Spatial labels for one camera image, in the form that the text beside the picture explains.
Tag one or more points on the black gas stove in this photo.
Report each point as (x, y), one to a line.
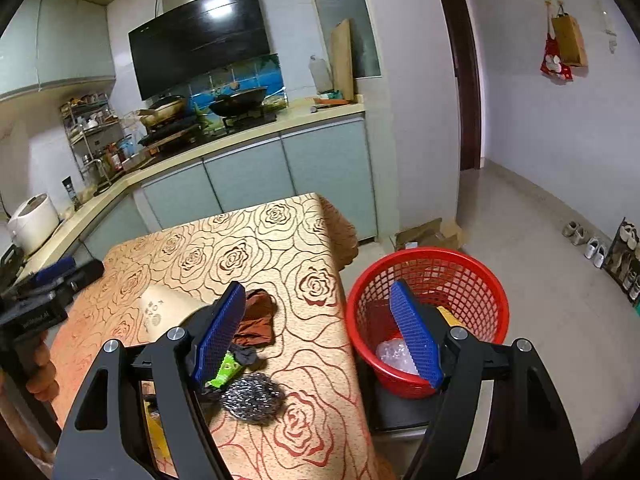
(250, 121)

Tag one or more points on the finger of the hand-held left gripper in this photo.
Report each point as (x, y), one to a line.
(54, 271)
(85, 274)

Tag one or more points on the grey kitchen base cabinets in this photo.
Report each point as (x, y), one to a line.
(245, 175)

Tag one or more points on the black low stand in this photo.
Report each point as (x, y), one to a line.
(395, 410)

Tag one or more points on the dark standing pouch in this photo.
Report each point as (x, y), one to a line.
(70, 192)

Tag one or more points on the beige paper cup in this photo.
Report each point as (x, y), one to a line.
(165, 310)

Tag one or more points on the translucent plastic bottle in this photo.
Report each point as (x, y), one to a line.
(320, 75)

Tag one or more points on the dark wooden door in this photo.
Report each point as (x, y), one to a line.
(462, 85)

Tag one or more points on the orange kitchen tool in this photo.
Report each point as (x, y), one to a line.
(332, 101)

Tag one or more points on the small yellow foam net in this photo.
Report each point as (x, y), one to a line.
(155, 430)

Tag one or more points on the black shoe rack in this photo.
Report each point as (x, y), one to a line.
(625, 260)

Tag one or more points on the brown crumpled wrapper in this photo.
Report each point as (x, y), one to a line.
(257, 320)

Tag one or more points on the person's left hand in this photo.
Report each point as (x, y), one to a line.
(41, 372)

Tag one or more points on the blue scenic backsplash panel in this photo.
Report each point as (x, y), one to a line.
(265, 77)

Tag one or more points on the white wall intercom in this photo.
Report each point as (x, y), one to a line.
(607, 25)

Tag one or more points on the clear plastic bag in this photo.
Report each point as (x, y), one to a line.
(392, 352)

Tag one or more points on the grey upper wall cabinets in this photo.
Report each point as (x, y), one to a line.
(60, 40)

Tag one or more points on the red plastic mesh basket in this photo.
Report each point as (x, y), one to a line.
(465, 280)

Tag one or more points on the beige shoe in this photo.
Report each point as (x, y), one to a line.
(569, 230)
(578, 235)

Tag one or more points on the grey metal box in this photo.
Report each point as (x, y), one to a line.
(395, 452)

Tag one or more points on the cardboard box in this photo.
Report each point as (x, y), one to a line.
(420, 235)

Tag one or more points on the white shoe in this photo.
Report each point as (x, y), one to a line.
(592, 248)
(601, 255)

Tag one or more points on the brown paper bag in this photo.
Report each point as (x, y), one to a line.
(570, 42)

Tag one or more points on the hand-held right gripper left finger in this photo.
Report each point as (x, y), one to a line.
(220, 330)

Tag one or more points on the rose patterned tablecloth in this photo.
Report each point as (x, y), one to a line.
(300, 435)

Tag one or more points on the beige cooking pan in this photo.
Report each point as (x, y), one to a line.
(162, 109)

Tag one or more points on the white rice cooker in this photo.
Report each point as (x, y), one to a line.
(32, 220)

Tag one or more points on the steel wool scrubber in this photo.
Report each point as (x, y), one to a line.
(252, 397)

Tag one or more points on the black range hood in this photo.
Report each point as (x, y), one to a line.
(200, 40)

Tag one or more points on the black wok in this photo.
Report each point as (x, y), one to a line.
(237, 100)

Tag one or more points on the metal spice rack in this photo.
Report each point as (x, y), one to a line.
(90, 130)

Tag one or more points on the wooden cutting board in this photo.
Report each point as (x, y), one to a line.
(342, 60)

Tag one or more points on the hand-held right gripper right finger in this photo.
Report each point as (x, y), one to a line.
(415, 330)

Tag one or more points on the green snack wrapper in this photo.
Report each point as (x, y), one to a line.
(225, 367)

